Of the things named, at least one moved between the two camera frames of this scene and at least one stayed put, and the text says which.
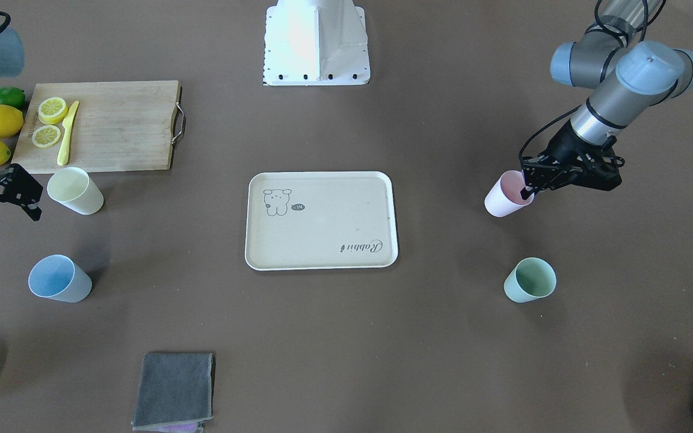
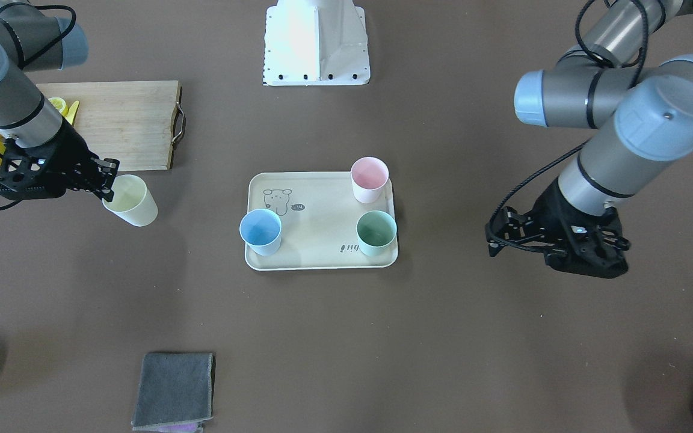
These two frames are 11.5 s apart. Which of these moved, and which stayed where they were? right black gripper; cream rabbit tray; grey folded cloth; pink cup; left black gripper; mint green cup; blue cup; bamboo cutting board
Moved: pink cup; blue cup; left black gripper; mint green cup; right black gripper
Stayed: bamboo cutting board; cream rabbit tray; grey folded cloth
